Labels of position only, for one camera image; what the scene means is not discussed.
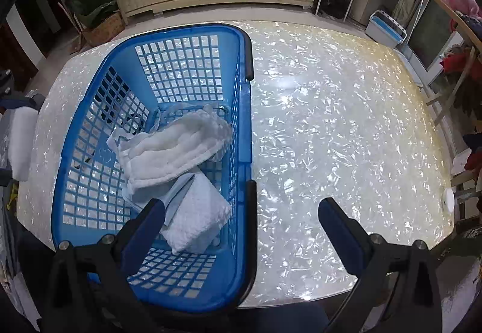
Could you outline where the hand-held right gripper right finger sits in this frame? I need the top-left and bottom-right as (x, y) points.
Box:
(318, 197), (443, 333)

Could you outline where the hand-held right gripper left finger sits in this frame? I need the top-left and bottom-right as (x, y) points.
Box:
(41, 198), (166, 333)

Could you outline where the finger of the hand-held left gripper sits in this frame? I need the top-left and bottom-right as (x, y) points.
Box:
(0, 69), (38, 113)
(0, 165), (14, 192)

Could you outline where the light blue face mask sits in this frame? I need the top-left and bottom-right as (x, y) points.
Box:
(122, 172), (196, 225)

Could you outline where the white towel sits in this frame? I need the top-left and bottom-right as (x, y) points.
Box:
(160, 172), (233, 254)

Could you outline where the white fluffy cloth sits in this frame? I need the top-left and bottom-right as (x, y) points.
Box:
(106, 105), (234, 190)

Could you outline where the blue plastic basket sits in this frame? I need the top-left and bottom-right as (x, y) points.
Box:
(51, 23), (258, 315)

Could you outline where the grey embroidered chair cover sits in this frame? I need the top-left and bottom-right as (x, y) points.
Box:
(0, 182), (44, 333)

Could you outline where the broom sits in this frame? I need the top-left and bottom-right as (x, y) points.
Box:
(58, 2), (89, 55)

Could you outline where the white round disc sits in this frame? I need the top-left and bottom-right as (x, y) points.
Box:
(441, 188), (456, 213)

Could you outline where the cardboard box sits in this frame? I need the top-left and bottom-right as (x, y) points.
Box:
(81, 13), (125, 47)

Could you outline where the dark green bag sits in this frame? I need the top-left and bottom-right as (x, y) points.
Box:
(71, 0), (120, 28)

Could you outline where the wooden side table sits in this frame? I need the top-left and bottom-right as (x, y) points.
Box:
(425, 0), (482, 206)

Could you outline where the blue and white cooler box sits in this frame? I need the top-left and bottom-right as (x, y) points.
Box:
(366, 11), (408, 48)

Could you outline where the glass sliding door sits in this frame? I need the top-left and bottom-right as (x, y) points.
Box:
(407, 0), (468, 85)

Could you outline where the pink clothes pile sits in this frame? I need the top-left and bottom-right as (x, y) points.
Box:
(440, 0), (480, 17)

